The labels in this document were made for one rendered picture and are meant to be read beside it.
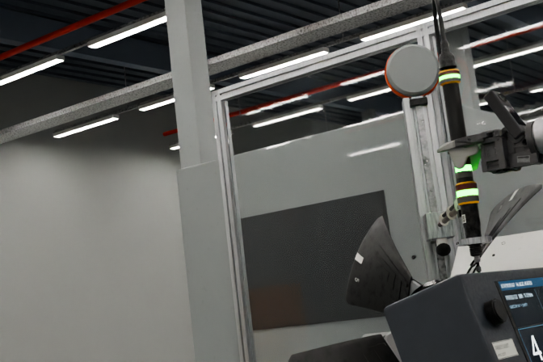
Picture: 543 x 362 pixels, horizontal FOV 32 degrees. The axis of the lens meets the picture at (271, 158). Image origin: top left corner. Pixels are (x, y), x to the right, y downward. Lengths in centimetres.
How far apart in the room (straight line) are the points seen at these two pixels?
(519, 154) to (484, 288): 85
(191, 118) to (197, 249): 350
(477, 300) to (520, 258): 129
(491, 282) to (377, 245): 111
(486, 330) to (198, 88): 735
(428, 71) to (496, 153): 85
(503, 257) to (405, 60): 68
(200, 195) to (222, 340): 74
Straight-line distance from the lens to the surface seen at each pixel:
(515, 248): 237
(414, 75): 271
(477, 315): 104
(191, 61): 832
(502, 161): 190
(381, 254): 217
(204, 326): 482
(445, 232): 253
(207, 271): 479
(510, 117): 191
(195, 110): 820
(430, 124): 269
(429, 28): 287
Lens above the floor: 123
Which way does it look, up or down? 10 degrees up
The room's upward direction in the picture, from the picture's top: 7 degrees counter-clockwise
